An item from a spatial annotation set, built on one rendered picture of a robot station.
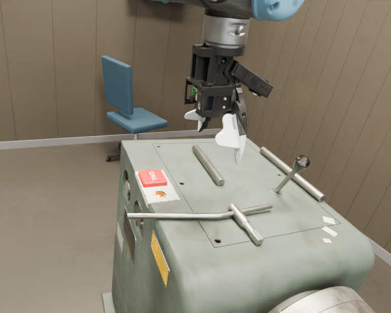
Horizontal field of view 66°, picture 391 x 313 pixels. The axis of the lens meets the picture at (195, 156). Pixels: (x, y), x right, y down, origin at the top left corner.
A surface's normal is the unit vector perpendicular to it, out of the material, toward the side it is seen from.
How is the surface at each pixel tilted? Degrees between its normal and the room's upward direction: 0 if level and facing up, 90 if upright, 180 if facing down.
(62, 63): 90
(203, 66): 90
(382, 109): 90
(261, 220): 0
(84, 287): 0
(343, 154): 90
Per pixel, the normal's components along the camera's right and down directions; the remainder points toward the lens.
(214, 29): -0.51, 0.39
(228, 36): 0.04, 0.50
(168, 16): 0.48, 0.47
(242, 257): 0.17, -0.88
